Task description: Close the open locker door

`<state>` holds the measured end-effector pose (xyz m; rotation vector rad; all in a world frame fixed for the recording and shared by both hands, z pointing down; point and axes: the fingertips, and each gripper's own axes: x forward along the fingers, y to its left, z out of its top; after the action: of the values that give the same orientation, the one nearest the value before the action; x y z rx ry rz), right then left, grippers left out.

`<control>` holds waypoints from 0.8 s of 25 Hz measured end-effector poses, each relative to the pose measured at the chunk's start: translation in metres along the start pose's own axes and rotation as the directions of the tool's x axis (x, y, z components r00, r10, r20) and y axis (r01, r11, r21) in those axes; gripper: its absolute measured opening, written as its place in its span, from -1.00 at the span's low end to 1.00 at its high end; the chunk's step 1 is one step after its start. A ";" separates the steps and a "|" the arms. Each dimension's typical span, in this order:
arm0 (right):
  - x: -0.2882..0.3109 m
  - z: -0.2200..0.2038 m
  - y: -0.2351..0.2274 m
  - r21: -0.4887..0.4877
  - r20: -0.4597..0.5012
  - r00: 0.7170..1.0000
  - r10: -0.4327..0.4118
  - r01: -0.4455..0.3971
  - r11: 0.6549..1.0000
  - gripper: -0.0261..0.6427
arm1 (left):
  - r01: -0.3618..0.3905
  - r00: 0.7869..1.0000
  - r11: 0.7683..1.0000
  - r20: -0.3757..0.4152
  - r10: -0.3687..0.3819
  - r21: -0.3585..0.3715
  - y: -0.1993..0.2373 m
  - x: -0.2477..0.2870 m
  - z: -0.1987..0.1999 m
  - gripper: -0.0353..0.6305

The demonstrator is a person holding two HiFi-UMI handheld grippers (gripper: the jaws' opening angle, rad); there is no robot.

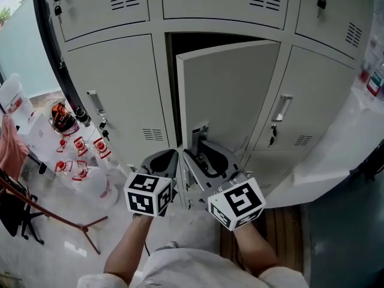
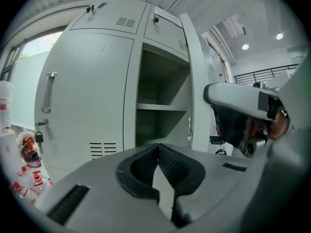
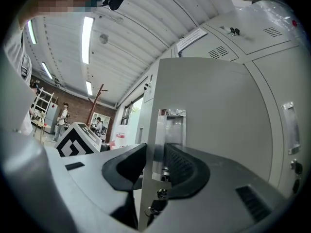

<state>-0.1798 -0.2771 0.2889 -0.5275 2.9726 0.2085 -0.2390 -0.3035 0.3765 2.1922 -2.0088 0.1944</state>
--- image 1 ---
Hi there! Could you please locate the person's white shirt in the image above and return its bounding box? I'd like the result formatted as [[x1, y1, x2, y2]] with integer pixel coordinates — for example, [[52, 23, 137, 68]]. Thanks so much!
[[76, 242, 310, 288]]

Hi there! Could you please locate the black window frame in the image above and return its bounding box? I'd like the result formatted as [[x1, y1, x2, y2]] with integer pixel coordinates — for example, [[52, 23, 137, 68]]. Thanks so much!
[[31, 0, 92, 122]]

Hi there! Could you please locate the red cap water bottle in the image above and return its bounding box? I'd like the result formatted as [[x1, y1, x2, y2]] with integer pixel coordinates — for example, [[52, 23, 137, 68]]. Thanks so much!
[[56, 135, 71, 154], [92, 137, 112, 160], [71, 160, 119, 209], [54, 160, 74, 174], [73, 136, 89, 158]]

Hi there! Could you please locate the person's left forearm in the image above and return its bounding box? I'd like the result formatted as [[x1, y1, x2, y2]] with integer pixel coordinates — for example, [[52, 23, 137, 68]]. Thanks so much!
[[103, 213, 154, 286]]

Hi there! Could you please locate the white cardboard box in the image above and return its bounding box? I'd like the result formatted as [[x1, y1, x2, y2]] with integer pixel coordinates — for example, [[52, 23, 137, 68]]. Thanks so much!
[[16, 112, 64, 158]]

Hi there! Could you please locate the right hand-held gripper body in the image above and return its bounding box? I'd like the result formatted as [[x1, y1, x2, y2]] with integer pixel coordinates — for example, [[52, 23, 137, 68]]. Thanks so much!
[[206, 169, 267, 232]]

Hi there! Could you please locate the black chair base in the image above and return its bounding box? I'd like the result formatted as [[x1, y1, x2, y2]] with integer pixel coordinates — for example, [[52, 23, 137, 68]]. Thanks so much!
[[0, 166, 50, 246]]

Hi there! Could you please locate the pink cloth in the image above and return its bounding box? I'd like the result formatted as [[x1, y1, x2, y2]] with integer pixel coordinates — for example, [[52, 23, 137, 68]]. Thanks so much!
[[0, 114, 30, 180]]

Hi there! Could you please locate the orange and black helmet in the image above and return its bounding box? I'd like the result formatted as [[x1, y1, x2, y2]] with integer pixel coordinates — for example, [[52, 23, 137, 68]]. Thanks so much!
[[49, 102, 80, 135]]

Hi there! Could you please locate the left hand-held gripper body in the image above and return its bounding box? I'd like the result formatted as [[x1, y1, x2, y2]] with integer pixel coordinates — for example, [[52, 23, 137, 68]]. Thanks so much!
[[124, 166, 178, 218]]

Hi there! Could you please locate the small black bottle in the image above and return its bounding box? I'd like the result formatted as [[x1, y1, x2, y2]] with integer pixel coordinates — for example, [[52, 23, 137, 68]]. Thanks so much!
[[74, 106, 92, 128]]

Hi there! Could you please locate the silver recessed door handle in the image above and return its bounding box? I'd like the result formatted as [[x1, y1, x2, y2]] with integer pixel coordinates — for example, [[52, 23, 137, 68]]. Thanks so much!
[[271, 94, 294, 123], [86, 89, 107, 116], [190, 120, 211, 154]]

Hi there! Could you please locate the grey metal locker cabinet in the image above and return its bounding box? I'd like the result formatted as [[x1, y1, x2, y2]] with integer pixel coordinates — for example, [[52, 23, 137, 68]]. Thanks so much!
[[44, 0, 376, 211]]

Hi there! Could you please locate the person's right forearm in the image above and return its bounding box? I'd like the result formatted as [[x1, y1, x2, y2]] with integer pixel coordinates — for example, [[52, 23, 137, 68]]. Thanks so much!
[[232, 220, 278, 278]]

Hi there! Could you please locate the white bag with red label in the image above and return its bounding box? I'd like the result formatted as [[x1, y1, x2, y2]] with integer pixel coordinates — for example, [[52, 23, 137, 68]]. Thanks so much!
[[0, 73, 35, 122]]

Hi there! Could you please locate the red-brown tripod stand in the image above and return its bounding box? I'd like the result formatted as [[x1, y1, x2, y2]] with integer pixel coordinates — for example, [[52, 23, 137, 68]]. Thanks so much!
[[0, 175, 109, 255]]

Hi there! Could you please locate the grey locker door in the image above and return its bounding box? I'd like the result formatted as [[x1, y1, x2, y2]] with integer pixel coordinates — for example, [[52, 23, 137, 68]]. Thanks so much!
[[176, 40, 281, 161]]

